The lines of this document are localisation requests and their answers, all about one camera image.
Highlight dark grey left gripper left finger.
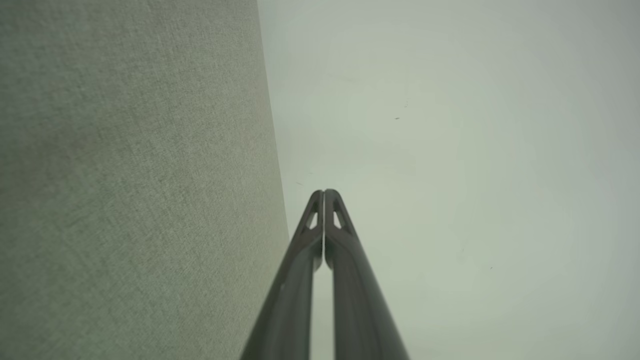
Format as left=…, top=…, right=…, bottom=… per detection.
left=240, top=189, right=325, bottom=360

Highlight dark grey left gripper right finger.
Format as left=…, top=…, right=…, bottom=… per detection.
left=324, top=188, right=411, bottom=360

